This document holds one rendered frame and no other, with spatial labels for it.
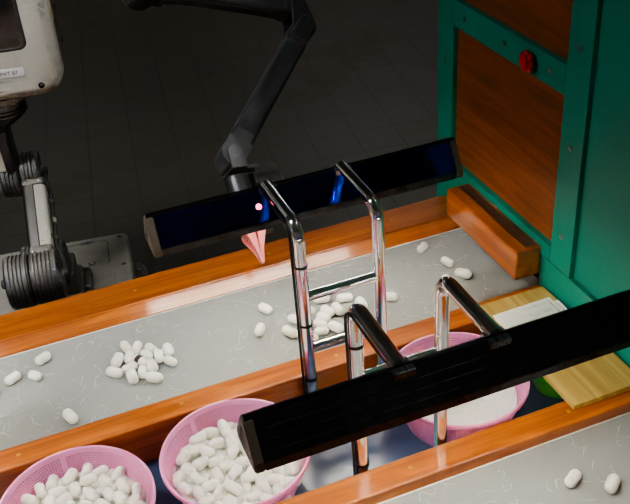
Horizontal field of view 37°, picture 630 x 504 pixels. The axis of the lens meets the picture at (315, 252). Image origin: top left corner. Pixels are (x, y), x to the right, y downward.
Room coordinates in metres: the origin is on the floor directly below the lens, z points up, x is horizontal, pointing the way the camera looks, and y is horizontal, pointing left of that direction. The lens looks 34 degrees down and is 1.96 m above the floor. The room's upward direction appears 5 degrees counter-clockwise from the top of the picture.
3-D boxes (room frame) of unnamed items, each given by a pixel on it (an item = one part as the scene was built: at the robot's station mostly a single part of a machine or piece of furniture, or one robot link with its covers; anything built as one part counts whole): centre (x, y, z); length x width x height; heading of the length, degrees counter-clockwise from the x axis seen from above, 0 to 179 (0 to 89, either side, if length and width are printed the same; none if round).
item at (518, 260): (1.72, -0.39, 0.83); 0.30 x 0.06 x 0.07; 19
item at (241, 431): (0.99, -0.18, 1.08); 0.62 x 0.08 x 0.07; 109
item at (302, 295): (1.44, -0.02, 0.90); 0.20 x 0.19 x 0.45; 109
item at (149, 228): (1.52, 0.00, 1.08); 0.62 x 0.08 x 0.07; 109
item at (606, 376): (1.38, -0.45, 0.77); 0.33 x 0.15 x 0.01; 19
